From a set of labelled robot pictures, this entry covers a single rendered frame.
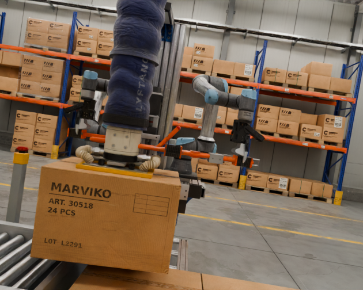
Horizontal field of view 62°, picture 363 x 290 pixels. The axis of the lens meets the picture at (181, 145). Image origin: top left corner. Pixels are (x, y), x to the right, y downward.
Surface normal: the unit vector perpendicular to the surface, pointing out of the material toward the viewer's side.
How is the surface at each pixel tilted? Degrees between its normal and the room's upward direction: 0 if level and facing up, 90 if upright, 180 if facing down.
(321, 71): 92
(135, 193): 91
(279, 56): 90
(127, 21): 74
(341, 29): 90
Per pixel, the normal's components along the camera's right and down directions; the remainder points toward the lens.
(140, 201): 0.04, 0.06
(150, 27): 0.66, -0.14
